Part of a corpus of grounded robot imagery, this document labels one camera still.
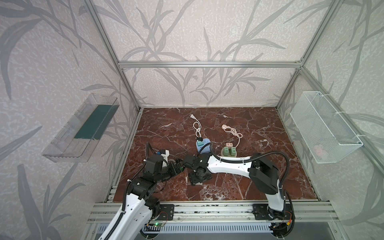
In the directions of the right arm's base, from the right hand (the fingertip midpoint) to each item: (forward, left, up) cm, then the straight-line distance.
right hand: (195, 177), depth 83 cm
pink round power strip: (+13, -21, 0) cm, 24 cm away
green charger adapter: (+14, -18, +4) cm, 23 cm away
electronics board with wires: (-20, +17, -1) cm, 26 cm away
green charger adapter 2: (+14, -22, +4) cm, 27 cm away
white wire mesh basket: (+6, -58, +31) cm, 66 cm away
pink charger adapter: (+18, -21, +4) cm, 28 cm away
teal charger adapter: (+19, -2, +5) cm, 20 cm away
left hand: (+4, +5, +12) cm, 14 cm away
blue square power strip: (+18, -7, -2) cm, 19 cm away
